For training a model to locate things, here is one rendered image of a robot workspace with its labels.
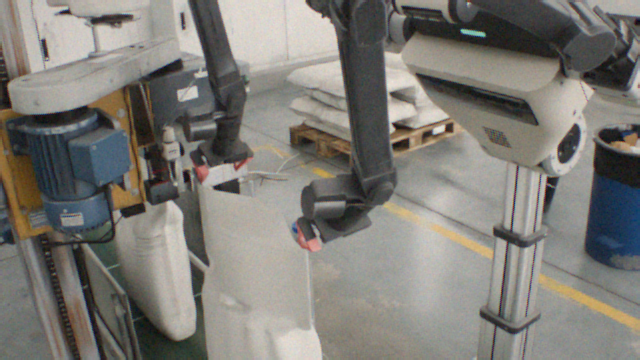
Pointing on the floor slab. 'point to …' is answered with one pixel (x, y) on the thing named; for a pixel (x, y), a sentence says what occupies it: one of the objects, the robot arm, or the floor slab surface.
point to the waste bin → (614, 200)
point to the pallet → (332, 146)
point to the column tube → (15, 54)
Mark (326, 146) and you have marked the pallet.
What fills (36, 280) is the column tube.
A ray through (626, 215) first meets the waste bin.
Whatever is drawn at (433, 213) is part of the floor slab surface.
